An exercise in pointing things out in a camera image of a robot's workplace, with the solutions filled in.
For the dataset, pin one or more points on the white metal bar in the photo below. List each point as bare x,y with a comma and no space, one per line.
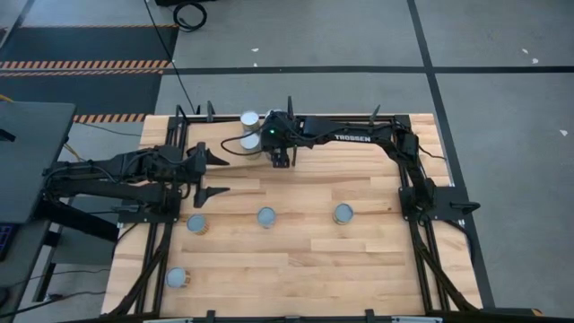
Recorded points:
417,320

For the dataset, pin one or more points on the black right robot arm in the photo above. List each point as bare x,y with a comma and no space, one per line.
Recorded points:
359,130

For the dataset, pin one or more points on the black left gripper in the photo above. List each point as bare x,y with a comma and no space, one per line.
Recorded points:
188,172

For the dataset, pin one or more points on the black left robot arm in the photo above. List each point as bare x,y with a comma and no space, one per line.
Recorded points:
134,193

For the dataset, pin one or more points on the green sliced peaches can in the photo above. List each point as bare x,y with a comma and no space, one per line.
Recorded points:
343,213

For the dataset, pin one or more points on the green blue peas can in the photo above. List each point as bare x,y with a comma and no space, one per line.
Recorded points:
250,142
249,120

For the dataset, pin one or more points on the grey desk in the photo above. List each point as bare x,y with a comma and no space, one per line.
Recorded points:
31,157

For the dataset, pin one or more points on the white orange meatballs can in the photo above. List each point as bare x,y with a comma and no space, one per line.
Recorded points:
266,217

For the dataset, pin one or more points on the orange beans can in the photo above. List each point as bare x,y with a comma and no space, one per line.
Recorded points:
197,223

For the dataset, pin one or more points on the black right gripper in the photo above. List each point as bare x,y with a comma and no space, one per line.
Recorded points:
280,130

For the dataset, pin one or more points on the black hazard-striped floor mat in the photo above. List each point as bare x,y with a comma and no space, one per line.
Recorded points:
89,45

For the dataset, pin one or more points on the black equipment base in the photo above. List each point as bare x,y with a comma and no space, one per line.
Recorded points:
179,2

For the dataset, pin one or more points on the black desk stand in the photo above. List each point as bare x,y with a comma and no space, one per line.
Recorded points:
76,220

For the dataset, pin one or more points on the can with red-orange label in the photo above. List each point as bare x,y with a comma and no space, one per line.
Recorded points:
176,277

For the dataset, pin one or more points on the dark blue keyboard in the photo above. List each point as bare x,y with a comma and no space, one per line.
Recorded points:
5,240

